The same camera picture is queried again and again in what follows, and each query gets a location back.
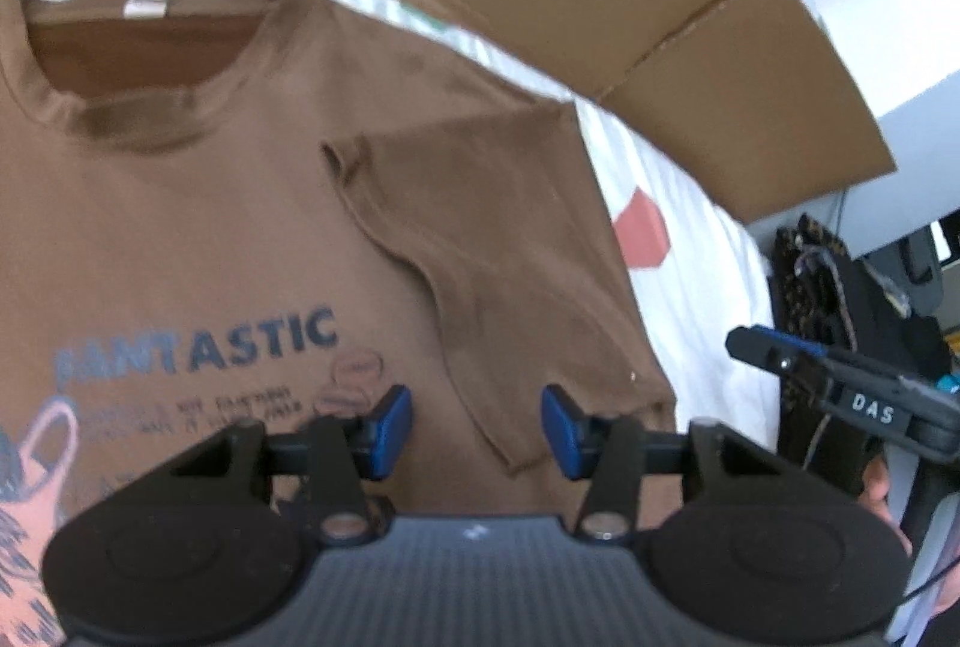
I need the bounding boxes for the black leopard-trim bag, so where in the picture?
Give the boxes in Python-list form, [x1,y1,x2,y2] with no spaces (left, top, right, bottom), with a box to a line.
[769,213,953,498]

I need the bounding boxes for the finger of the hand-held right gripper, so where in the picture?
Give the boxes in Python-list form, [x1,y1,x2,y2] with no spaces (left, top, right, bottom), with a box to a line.
[726,326,826,385]

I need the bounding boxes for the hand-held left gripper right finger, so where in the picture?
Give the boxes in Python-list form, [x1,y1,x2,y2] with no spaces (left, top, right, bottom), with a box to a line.
[541,383,792,541]

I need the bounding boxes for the person's right hand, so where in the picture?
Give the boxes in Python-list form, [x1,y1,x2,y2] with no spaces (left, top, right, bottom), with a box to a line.
[859,456,912,552]

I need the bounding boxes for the white bear-print duvet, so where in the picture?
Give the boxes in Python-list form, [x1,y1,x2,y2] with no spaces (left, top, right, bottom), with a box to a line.
[0,0,781,423]

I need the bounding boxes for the brown printed T-shirt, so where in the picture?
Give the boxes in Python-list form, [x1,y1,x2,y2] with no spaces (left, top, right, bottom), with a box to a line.
[0,0,680,647]

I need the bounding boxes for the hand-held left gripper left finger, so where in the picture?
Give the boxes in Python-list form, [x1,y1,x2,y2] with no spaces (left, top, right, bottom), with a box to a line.
[161,384,415,543]

